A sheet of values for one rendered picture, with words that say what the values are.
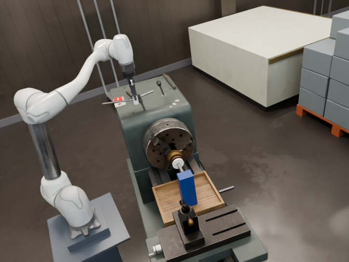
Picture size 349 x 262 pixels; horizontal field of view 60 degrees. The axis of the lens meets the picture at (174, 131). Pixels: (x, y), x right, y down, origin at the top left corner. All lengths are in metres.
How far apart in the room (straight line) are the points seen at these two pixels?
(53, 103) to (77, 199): 0.57
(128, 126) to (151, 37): 3.68
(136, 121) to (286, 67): 2.64
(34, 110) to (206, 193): 1.05
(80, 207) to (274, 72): 2.96
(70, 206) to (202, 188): 0.78
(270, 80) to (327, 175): 1.39
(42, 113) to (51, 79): 3.68
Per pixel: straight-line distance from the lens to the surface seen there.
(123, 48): 1.80
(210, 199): 1.82
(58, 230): 2.14
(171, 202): 1.83
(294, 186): 3.18
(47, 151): 1.85
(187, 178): 1.63
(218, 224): 1.59
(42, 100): 1.61
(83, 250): 1.96
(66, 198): 1.82
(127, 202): 3.16
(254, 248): 1.57
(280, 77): 4.13
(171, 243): 1.55
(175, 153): 1.78
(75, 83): 1.67
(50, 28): 5.06
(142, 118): 1.94
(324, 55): 3.66
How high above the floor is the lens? 2.22
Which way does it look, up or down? 34 degrees down
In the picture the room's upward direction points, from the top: 10 degrees counter-clockwise
